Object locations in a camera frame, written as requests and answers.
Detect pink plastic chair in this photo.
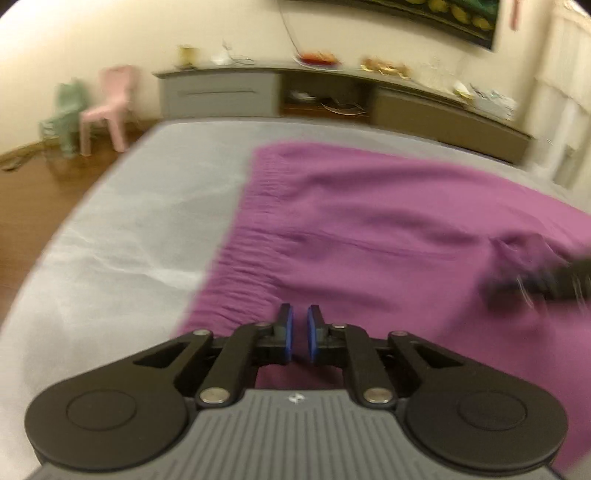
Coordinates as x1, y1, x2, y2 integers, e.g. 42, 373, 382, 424
81, 66, 139, 155

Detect red fruit plate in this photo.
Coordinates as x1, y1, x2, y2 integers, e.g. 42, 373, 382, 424
294, 50, 342, 68

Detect white storage box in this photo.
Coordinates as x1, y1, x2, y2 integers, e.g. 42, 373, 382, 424
471, 85, 518, 121

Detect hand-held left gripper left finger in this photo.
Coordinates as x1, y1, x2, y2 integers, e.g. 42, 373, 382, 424
133, 303, 295, 409

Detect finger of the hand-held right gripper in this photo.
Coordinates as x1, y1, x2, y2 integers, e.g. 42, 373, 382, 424
487, 265, 561, 304

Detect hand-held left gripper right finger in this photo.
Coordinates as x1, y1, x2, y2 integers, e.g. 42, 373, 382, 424
307, 305, 465, 408

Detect patterned dark wall hanging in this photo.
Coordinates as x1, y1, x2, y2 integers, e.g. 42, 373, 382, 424
281, 0, 502, 51

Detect thin dark cable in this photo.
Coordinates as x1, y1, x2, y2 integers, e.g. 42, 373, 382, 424
277, 0, 305, 54

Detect purple pants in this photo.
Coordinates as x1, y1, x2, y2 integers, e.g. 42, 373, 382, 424
173, 142, 591, 476

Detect green plastic chair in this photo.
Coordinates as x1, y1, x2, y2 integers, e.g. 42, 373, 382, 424
39, 79, 88, 158

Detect grey TV cabinet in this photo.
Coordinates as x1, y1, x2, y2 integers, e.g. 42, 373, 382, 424
152, 65, 534, 164

